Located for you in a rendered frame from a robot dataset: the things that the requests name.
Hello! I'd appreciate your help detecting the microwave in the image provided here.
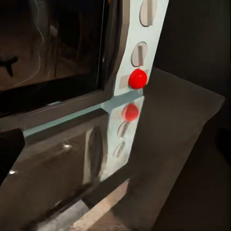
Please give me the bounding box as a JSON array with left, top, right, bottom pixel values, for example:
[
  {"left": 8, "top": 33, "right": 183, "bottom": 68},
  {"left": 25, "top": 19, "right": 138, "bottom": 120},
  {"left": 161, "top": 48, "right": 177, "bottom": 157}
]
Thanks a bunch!
[{"left": 0, "top": 0, "right": 169, "bottom": 133}]

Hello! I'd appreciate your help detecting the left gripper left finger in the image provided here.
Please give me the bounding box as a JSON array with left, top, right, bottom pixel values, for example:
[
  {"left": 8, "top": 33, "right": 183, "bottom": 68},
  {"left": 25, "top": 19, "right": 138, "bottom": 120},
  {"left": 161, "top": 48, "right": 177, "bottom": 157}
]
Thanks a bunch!
[{"left": 0, "top": 128, "right": 25, "bottom": 186}]

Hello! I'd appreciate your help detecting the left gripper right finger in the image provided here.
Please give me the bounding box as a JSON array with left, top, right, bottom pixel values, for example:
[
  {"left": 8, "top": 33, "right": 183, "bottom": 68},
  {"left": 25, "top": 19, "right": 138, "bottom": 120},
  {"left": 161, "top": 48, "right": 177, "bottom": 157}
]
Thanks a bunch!
[{"left": 216, "top": 128, "right": 231, "bottom": 166}]

